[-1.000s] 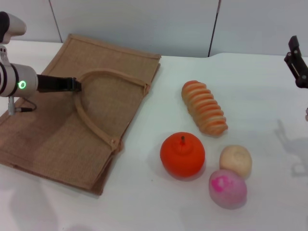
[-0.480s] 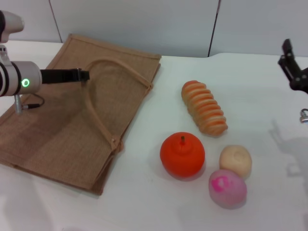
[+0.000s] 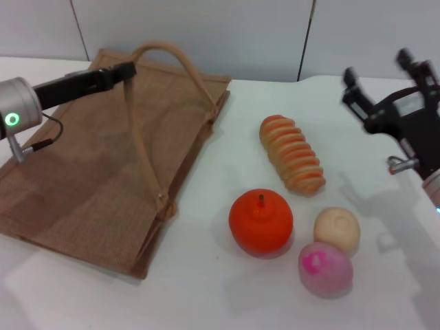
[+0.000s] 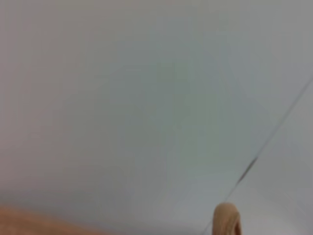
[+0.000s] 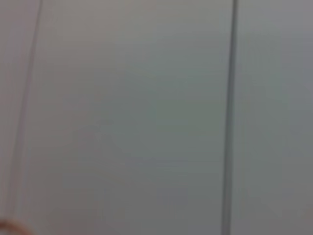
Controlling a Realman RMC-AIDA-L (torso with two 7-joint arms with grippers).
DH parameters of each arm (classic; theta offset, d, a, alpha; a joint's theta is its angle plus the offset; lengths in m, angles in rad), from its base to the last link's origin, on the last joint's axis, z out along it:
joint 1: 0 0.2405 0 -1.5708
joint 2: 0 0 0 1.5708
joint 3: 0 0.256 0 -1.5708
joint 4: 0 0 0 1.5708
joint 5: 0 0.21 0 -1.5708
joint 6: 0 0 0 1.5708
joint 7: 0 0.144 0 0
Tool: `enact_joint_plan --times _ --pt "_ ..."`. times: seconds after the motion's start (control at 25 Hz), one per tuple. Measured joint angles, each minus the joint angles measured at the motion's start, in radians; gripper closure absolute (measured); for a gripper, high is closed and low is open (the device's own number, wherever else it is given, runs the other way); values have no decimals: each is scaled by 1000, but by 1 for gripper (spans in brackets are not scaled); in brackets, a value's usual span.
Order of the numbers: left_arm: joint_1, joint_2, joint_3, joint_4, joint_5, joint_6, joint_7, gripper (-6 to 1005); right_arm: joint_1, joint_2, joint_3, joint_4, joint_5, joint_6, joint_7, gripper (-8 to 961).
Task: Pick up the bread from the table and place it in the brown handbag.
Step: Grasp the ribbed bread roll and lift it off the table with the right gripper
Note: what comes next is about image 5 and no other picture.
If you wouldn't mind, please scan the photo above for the orange striped bread loaf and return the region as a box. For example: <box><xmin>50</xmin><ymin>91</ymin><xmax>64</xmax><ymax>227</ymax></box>
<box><xmin>0</xmin><ymin>217</ymin><xmax>34</xmax><ymax>235</ymax></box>

